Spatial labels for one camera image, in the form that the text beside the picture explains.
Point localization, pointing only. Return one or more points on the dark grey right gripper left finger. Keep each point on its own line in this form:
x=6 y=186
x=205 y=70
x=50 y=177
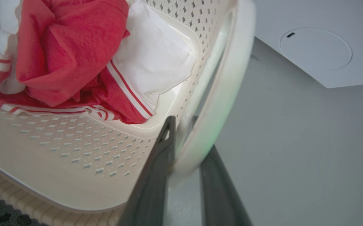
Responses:
x=151 y=188

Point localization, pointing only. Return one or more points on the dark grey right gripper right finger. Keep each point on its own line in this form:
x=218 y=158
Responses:
x=220 y=194

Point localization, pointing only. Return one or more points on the cream perforated plastic laundry basket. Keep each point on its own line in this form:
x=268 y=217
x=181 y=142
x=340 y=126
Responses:
x=74 y=157

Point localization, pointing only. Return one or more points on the red and white garment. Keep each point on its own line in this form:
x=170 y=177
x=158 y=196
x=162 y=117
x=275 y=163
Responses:
x=156 y=59

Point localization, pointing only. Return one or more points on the red garment with white stripes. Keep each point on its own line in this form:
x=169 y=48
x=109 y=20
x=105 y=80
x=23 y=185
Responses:
x=71 y=56

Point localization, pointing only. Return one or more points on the white panel with round cover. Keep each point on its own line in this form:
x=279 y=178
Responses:
x=319 y=40

